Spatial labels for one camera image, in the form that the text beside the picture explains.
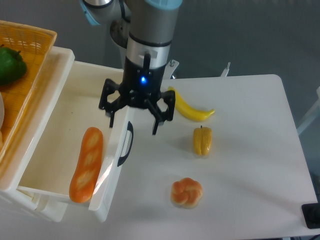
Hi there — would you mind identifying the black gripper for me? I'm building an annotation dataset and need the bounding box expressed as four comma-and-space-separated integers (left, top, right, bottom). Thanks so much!
98, 53, 176, 136

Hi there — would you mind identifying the long orange baguette bread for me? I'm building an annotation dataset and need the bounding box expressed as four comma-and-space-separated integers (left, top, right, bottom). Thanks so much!
69, 127, 104, 203

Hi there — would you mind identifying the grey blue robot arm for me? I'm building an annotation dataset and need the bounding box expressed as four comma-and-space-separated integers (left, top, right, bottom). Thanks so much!
79, 0, 182, 135

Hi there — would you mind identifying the round knotted bread roll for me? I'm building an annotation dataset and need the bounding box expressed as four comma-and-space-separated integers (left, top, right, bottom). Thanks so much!
170, 177, 203, 209

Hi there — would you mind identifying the yellow banana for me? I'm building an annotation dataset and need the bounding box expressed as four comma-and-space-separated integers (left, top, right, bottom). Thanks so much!
167, 86, 215, 122

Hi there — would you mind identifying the white plastic drawer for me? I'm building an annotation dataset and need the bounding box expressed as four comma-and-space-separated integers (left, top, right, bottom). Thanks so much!
18, 61, 133, 222

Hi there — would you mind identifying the yellow bell pepper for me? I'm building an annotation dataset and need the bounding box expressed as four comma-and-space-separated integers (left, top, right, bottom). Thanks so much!
193, 125, 212, 156

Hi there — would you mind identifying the orange woven plastic basket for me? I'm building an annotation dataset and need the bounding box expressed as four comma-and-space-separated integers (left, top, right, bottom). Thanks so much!
0, 20, 57, 159

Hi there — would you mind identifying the green bell pepper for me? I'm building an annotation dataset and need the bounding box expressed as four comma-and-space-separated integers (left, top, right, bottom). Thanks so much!
0, 44, 27, 86

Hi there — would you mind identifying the white object in basket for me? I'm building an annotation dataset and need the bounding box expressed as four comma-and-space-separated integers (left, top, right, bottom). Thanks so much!
0, 93, 5, 128

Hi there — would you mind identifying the white plastic drawer cabinet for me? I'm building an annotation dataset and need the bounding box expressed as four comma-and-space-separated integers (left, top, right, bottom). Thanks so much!
0, 46, 75, 222

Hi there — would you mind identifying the black device at table edge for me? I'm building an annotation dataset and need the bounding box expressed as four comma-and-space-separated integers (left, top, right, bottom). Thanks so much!
301, 202, 320, 229

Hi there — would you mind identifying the white frame at right edge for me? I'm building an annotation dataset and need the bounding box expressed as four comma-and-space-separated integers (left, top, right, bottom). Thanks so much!
296, 87, 320, 135

